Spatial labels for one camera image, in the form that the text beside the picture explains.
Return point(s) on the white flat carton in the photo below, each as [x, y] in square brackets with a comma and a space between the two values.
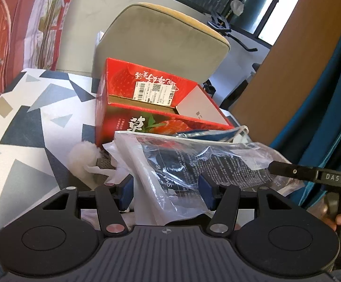
[199, 105]

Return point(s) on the blue packet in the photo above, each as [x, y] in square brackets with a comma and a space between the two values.
[214, 135]

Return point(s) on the teal curtain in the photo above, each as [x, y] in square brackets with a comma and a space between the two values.
[335, 108]

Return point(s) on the clear plastic bag black contents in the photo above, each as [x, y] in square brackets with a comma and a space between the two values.
[173, 164]

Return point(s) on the red floral curtain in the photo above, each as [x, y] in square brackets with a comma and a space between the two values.
[11, 20]

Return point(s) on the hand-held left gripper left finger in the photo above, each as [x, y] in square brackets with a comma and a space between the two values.
[126, 193]

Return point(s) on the white fluffy cloth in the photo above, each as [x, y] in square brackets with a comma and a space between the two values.
[82, 155]

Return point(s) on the brown wooden board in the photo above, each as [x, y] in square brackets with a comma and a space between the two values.
[291, 64]

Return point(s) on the white cabinet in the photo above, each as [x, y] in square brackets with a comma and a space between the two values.
[232, 64]

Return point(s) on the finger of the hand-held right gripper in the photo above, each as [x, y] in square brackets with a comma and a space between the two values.
[291, 171]

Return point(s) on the red strawberry cardboard box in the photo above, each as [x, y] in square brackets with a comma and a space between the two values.
[123, 120]

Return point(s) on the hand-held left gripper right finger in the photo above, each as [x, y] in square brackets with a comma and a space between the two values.
[205, 190]

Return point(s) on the white plastic bag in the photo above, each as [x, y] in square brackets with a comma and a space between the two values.
[120, 167]

